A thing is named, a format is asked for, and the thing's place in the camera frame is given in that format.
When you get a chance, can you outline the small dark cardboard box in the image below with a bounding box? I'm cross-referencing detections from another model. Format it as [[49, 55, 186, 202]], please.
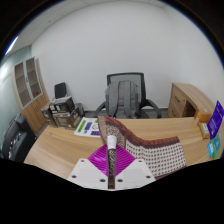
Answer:
[[49, 96, 76, 114]]

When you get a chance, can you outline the blue packet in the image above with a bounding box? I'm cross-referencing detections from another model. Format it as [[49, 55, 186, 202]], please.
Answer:
[[207, 141, 216, 158]]

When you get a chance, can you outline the wooden drawer unit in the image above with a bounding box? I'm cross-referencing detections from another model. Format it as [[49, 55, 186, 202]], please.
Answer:
[[166, 82, 214, 119]]

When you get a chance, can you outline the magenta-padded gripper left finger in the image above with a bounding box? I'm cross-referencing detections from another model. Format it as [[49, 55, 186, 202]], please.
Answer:
[[67, 143, 111, 191]]

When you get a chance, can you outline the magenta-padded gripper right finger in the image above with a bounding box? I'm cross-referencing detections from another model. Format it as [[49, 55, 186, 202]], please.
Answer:
[[114, 145, 157, 191]]

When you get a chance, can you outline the small tan labelled box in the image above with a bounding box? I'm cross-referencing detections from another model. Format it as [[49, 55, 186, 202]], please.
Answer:
[[197, 121, 211, 140]]

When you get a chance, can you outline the black machine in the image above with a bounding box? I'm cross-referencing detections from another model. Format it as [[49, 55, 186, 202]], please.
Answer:
[[1, 114, 37, 163]]

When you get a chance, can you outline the brown patterned towel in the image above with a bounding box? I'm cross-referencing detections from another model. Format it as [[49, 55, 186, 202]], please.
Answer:
[[97, 115, 188, 190]]

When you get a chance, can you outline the wooden glass-door cabinet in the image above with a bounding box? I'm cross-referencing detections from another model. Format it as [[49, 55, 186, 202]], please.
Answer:
[[12, 57, 51, 134]]

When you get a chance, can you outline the purple flat box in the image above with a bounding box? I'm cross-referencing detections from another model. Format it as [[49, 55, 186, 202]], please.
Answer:
[[207, 100, 224, 140]]

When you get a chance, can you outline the orange cardboard box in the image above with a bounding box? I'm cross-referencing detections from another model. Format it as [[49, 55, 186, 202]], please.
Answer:
[[194, 109, 213, 125]]

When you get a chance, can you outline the grey backpack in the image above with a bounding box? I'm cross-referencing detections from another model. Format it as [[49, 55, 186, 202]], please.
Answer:
[[104, 80, 140, 120]]

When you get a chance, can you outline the black mesh office chair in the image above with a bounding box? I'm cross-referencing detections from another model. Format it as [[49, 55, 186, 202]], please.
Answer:
[[94, 72, 163, 120]]

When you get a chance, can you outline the narrow dark cardboard box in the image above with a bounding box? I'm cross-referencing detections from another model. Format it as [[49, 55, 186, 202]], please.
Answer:
[[40, 103, 56, 126]]

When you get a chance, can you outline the white printed paper sheet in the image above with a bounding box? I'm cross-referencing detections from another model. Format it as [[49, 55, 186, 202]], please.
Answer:
[[73, 116, 102, 138]]

